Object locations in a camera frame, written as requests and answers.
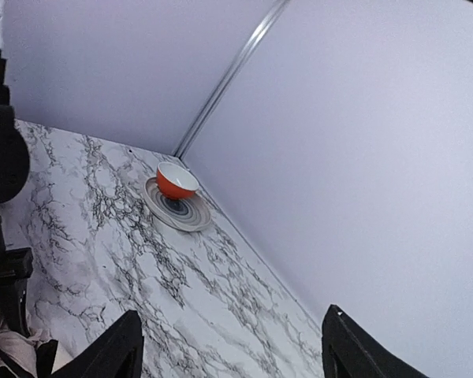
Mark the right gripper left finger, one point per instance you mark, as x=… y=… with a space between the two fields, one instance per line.
x=118 y=352

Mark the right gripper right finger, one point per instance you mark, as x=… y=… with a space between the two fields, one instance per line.
x=349 y=351

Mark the grey ringed silicone mat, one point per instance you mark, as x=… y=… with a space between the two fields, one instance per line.
x=187 y=215

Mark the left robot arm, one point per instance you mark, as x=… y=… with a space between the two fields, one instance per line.
x=15 y=264

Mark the left aluminium frame post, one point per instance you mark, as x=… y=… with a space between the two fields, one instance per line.
x=238 y=62

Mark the orange white bowl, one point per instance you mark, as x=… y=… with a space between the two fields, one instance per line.
x=175 y=182

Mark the beige folding umbrella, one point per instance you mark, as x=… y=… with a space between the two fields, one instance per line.
x=32 y=355

